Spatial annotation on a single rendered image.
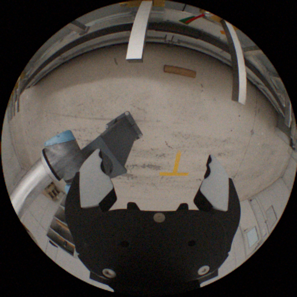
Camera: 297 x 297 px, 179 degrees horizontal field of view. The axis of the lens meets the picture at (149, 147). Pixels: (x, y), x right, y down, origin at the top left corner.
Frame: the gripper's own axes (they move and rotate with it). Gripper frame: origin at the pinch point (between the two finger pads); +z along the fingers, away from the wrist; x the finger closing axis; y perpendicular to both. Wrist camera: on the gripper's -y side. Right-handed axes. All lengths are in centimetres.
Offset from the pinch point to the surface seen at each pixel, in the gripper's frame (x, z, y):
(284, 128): 284, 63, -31
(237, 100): 18.7, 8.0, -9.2
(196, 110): 44, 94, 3
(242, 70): 20.7, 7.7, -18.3
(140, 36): -3.8, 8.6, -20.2
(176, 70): 18, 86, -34
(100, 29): -24, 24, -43
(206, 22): 16.7, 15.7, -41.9
